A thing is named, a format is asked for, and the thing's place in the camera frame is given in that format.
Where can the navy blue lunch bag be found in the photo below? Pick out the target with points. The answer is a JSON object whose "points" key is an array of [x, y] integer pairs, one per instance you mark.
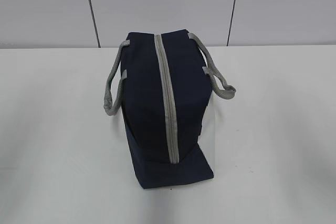
{"points": [[162, 84]]}

